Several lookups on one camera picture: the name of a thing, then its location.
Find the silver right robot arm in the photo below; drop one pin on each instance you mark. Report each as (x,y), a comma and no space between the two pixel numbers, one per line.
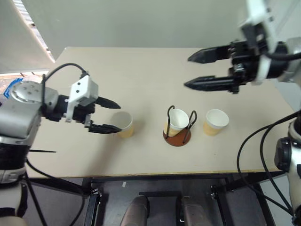
(292,63)

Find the blue background object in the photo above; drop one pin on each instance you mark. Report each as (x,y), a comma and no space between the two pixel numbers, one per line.
(10,86)

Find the tan paper cup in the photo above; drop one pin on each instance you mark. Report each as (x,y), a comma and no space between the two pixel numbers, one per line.
(178,120)
(211,130)
(125,133)

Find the dark rounded shape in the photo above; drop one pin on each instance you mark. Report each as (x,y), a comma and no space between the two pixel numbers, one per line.
(194,212)
(136,212)

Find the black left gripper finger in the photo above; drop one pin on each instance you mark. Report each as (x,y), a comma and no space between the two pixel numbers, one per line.
(103,128)
(107,103)

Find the white slatted window strip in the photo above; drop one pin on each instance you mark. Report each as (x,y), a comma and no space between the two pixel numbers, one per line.
(35,30)

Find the black metal table frame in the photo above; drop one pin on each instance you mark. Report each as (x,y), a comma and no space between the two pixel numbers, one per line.
(155,176)

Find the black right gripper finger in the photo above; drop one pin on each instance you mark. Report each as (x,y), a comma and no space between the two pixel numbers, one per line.
(209,55)
(209,83)

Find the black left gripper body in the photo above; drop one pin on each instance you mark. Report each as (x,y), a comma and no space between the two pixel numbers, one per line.
(82,113)

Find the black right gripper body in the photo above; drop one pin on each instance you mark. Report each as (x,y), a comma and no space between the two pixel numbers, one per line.
(244,61)

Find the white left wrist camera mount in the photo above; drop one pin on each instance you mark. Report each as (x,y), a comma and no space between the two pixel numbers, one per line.
(82,88)

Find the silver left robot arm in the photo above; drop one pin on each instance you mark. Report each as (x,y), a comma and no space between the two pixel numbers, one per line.
(21,110)

